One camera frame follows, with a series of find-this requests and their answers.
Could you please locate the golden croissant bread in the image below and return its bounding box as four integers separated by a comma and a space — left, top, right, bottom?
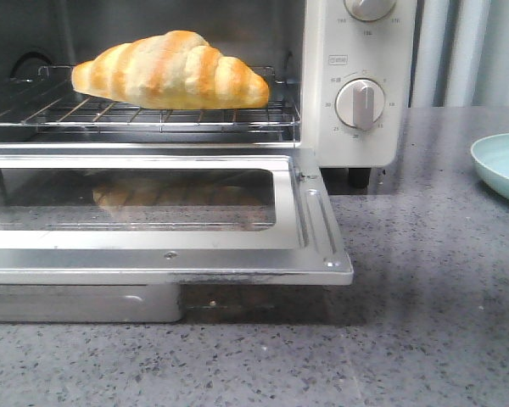
71, 31, 270, 110

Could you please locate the glass oven door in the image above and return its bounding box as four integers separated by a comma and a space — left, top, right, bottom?
0, 143, 353, 322

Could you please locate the black right oven foot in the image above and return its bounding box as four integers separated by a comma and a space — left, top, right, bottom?
348, 168, 372, 189

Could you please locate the cream white toaster oven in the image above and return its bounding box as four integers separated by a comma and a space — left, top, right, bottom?
0, 1, 417, 170

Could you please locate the beige timer knob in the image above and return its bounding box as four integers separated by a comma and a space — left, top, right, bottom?
335, 79, 385, 131

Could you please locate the beige temperature knob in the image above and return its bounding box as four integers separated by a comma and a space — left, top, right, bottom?
344, 0, 396, 22

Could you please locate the light green plate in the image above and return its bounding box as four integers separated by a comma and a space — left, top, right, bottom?
470, 133, 509, 200

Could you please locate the grey window curtain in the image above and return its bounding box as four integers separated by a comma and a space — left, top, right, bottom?
409, 1, 509, 108

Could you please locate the metal wire oven rack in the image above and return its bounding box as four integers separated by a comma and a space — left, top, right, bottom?
0, 65, 300, 133

